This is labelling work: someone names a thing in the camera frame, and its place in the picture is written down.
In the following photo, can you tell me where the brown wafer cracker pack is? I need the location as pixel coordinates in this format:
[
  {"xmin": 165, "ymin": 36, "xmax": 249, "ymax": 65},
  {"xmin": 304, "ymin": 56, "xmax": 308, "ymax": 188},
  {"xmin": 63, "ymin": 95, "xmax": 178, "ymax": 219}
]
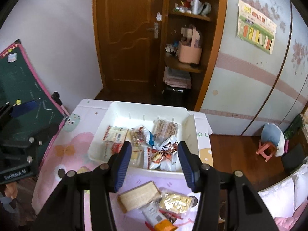
[{"xmin": 117, "ymin": 181, "xmax": 161, "ymax": 213}]

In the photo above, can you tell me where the yellow puffed snack bag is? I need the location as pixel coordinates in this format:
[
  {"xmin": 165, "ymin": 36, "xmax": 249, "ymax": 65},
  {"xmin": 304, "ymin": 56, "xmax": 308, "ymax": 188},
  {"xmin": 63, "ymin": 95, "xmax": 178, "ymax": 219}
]
[{"xmin": 158, "ymin": 189, "xmax": 195, "ymax": 216}]

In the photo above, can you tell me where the grey orange snack bar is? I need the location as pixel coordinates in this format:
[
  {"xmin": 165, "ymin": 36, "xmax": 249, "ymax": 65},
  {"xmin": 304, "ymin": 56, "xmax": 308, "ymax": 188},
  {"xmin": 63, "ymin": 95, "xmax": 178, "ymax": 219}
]
[{"xmin": 141, "ymin": 203, "xmax": 177, "ymax": 231}]

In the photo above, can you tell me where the red white snack packet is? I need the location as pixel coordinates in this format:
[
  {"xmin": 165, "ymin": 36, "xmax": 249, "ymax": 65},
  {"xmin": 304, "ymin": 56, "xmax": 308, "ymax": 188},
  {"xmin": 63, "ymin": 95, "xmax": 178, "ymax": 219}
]
[{"xmin": 143, "ymin": 135, "xmax": 179, "ymax": 172}]

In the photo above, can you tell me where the clear red trimmed wrapper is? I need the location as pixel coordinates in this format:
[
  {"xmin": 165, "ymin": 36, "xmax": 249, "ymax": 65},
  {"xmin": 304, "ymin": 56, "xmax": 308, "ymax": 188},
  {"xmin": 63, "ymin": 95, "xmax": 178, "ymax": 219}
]
[{"xmin": 159, "ymin": 209, "xmax": 185, "ymax": 224}]

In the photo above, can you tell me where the person left hand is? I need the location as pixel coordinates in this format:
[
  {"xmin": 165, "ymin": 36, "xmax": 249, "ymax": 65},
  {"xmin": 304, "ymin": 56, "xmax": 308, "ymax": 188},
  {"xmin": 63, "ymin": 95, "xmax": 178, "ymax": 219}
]
[{"xmin": 4, "ymin": 182, "xmax": 18, "ymax": 199}]

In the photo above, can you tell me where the white pillow on bed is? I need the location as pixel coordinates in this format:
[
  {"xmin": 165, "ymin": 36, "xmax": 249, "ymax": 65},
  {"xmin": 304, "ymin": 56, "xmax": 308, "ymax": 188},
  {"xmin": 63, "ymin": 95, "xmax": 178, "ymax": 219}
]
[{"xmin": 258, "ymin": 163, "xmax": 308, "ymax": 218}]

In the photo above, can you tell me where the pink plastic stool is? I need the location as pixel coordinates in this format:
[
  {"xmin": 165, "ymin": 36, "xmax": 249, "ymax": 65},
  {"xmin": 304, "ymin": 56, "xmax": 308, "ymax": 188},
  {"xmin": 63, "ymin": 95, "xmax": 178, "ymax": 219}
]
[{"xmin": 256, "ymin": 140, "xmax": 277, "ymax": 162}]

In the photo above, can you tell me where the blue white plush cushion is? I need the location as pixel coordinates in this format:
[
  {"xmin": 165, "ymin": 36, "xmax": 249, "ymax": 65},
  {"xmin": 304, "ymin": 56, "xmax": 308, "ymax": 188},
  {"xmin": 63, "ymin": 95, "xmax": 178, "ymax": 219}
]
[{"xmin": 261, "ymin": 123, "xmax": 285, "ymax": 157}]

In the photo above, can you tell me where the barcode label snack pack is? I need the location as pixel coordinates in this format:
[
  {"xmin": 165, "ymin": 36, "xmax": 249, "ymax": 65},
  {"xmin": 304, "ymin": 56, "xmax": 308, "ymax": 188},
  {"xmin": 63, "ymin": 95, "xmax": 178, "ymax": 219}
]
[{"xmin": 102, "ymin": 126, "xmax": 128, "ymax": 161}]

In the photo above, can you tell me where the white plastic storage bin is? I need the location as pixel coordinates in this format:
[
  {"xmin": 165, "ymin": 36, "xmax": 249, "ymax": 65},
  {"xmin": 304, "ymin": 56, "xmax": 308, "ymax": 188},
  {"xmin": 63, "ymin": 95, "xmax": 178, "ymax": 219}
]
[{"xmin": 88, "ymin": 102, "xmax": 199, "ymax": 176}]

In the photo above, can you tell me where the clear wrapped bread pack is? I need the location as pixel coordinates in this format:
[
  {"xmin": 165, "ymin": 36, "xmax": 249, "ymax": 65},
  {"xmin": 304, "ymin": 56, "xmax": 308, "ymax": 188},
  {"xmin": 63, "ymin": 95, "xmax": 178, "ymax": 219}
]
[{"xmin": 153, "ymin": 119, "xmax": 180, "ymax": 145}]

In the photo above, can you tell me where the folded clothes stack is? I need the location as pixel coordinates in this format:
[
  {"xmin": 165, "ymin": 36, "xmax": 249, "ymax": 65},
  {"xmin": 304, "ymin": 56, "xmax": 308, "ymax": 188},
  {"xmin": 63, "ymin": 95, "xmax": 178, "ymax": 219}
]
[{"xmin": 163, "ymin": 67, "xmax": 192, "ymax": 89}]

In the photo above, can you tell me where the brown wooden door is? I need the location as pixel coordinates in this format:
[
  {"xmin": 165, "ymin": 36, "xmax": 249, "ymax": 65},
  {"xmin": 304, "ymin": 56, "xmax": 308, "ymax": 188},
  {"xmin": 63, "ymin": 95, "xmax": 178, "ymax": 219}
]
[{"xmin": 93, "ymin": 0, "xmax": 163, "ymax": 95}]

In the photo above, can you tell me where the pink basket on shelf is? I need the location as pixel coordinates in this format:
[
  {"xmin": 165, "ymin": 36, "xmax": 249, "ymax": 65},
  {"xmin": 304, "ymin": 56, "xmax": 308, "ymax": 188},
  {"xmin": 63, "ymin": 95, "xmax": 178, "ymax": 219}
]
[{"xmin": 178, "ymin": 24, "xmax": 202, "ymax": 65}]

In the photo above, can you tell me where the wooden corner shelf unit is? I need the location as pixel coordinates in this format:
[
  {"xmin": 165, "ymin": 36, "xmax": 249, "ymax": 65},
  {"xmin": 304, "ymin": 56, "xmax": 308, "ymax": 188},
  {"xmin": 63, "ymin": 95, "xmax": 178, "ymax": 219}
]
[{"xmin": 157, "ymin": 0, "xmax": 227, "ymax": 111}]

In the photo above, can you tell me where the white roll on shelf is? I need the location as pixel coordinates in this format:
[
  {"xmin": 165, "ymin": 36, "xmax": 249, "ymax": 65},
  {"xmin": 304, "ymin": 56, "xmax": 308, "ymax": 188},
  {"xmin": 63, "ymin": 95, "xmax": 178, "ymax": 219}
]
[{"xmin": 192, "ymin": 0, "xmax": 199, "ymax": 15}]

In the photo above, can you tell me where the green chalkboard pink frame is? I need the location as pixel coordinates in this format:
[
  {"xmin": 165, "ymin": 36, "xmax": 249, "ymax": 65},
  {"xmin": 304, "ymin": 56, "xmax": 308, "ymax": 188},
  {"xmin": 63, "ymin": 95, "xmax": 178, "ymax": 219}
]
[{"xmin": 0, "ymin": 38, "xmax": 69, "ymax": 150}]

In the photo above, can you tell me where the wall calendar poster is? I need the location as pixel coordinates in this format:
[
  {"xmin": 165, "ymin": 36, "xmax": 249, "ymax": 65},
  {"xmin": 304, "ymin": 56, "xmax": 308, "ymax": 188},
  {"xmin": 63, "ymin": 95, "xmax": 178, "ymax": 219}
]
[{"xmin": 237, "ymin": 0, "xmax": 277, "ymax": 54}]

